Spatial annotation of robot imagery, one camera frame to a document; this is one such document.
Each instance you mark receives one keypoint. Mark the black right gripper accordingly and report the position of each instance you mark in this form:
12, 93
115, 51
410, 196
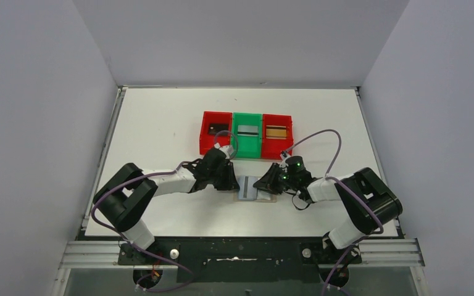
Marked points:
268, 183

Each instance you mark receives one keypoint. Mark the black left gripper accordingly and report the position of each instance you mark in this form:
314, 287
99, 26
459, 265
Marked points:
224, 177

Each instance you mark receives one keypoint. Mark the silver credit card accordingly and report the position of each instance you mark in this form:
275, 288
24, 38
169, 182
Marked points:
248, 130
247, 191

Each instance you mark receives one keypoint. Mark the beige card holder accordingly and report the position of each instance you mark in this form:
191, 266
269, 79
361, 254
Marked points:
262, 196

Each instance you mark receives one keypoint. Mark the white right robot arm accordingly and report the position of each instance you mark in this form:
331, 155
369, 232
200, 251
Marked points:
368, 201

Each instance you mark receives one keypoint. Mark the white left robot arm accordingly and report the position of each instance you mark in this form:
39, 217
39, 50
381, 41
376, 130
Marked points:
126, 196

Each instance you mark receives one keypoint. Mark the gold credit card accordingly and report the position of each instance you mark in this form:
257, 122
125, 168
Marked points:
276, 132

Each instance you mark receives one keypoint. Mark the black credit card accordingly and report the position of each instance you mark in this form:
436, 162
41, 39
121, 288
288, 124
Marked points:
217, 128

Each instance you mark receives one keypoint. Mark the right red bin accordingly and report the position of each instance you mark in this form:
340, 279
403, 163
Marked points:
272, 148

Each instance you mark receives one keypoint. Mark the red bin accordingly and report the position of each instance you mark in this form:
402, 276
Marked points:
207, 141
272, 148

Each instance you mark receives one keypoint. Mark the left red bin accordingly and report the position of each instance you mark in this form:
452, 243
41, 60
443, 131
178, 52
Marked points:
207, 141

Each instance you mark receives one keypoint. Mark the green middle bin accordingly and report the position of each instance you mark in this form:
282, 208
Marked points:
248, 146

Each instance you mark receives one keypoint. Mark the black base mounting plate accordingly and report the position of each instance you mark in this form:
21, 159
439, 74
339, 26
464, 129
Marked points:
186, 260

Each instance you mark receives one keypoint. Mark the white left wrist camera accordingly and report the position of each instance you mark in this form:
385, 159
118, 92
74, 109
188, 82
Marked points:
228, 150

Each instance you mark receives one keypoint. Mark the aluminium rail frame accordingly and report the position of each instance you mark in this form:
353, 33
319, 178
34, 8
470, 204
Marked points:
374, 253

